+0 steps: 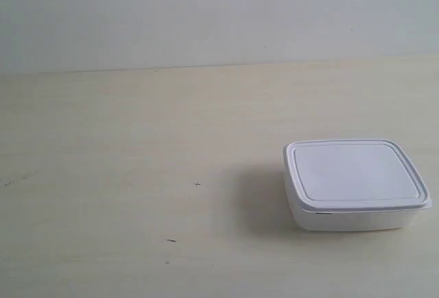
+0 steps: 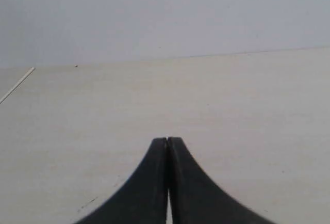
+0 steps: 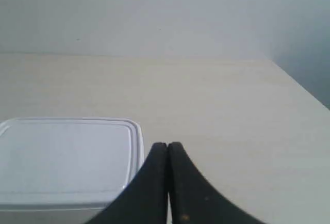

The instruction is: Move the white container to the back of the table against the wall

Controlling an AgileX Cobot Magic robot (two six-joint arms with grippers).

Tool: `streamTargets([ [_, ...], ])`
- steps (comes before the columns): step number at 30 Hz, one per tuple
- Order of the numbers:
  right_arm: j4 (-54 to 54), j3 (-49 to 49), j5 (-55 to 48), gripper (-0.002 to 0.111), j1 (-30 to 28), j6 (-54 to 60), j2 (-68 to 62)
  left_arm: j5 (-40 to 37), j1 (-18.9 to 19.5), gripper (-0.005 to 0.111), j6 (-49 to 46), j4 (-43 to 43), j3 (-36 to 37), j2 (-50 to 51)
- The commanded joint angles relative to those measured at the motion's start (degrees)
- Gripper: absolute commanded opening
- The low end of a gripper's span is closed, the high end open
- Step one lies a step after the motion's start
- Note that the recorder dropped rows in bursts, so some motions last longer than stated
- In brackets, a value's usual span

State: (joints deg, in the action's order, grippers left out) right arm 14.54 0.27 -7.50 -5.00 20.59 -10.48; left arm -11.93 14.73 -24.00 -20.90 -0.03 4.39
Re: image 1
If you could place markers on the white lidded plastic container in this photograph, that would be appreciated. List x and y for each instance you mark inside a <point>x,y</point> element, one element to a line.
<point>352,185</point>

